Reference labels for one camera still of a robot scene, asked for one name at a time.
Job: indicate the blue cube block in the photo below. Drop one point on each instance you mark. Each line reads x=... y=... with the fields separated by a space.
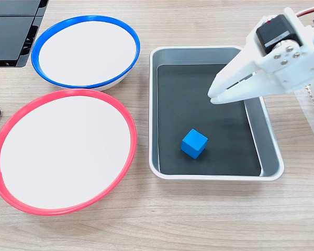
x=193 y=143

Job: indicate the black tray liner mat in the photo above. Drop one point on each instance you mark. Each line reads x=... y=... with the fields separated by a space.
x=225 y=136

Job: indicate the silver metal tray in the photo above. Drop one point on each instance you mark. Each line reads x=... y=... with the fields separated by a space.
x=153 y=117

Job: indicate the blue-rimmed white dish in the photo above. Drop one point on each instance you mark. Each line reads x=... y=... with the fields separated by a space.
x=86 y=52

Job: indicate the red-rimmed white dish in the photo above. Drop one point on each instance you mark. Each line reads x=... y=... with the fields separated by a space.
x=65 y=151

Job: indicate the black flat panel device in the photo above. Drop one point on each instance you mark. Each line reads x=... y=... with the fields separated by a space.
x=8 y=36

